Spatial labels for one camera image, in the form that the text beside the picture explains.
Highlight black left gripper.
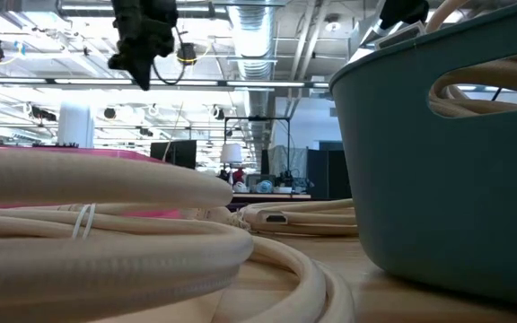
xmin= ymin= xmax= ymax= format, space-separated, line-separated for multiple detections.
xmin=108 ymin=0 xmax=179 ymax=92

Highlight red plastic tray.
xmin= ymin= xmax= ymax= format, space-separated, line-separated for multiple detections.
xmin=0 ymin=144 xmax=183 ymax=221

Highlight teal plastic bin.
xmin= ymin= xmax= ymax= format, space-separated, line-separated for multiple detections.
xmin=329 ymin=0 xmax=517 ymax=310

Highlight long ceiling light strip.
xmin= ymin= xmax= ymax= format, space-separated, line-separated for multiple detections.
xmin=0 ymin=76 xmax=331 ymax=91

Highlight white pillar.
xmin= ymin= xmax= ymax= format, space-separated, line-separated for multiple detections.
xmin=57 ymin=100 xmax=96 ymax=148

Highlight black background monitor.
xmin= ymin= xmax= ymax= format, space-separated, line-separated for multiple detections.
xmin=150 ymin=140 xmax=197 ymax=170

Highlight white shade table lamp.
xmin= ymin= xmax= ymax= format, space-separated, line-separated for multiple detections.
xmin=220 ymin=143 xmax=244 ymax=165

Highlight black partition panels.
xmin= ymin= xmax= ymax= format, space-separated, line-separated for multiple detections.
xmin=306 ymin=141 xmax=354 ymax=201

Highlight black ceiling cable reel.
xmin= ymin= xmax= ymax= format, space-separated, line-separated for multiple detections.
xmin=176 ymin=42 xmax=199 ymax=66

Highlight silver ventilation duct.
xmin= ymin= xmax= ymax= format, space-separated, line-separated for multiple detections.
xmin=226 ymin=0 xmax=282 ymax=80

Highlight black metal stand frame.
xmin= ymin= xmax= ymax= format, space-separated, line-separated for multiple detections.
xmin=223 ymin=116 xmax=292 ymax=180

